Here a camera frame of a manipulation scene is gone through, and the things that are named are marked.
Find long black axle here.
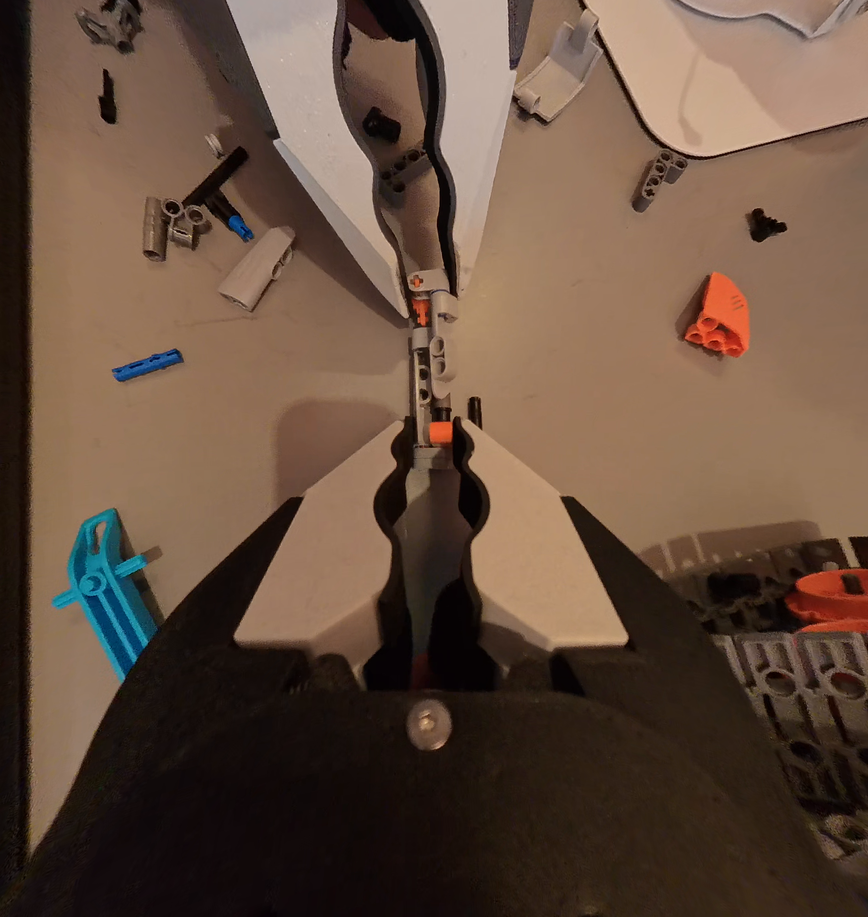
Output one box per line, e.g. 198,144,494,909
181,145,251,209

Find grey cross connector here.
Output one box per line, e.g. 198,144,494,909
162,196,213,251

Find grey cylinder assembly orange connector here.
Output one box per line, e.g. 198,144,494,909
407,323,458,471

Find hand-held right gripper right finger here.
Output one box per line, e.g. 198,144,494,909
451,416,630,679

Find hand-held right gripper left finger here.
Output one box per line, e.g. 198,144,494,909
233,419,415,689

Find grey and black connector assembly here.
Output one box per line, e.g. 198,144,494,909
75,0,145,55

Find toy tracked robot orange wheels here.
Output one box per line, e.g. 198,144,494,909
638,533,868,861

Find black angled connector blue pin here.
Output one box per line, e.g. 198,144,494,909
204,191,256,244

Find white curved panel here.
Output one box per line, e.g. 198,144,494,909
216,225,298,313

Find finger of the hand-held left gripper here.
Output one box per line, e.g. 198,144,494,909
418,0,519,301
225,0,415,320

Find blue holed rod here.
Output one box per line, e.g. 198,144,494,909
110,347,186,384

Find dark grey angled beam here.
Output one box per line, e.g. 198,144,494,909
630,148,690,214
378,145,434,202

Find grey tube connector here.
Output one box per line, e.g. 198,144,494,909
141,195,171,263

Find light grey hinged panel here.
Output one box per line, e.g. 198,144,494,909
512,7,606,123

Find orange wedge panel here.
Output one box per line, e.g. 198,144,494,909
682,271,753,358

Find turquoise plastic tool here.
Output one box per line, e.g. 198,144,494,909
51,506,164,682

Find dark textured mat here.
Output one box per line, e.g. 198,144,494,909
0,0,34,861

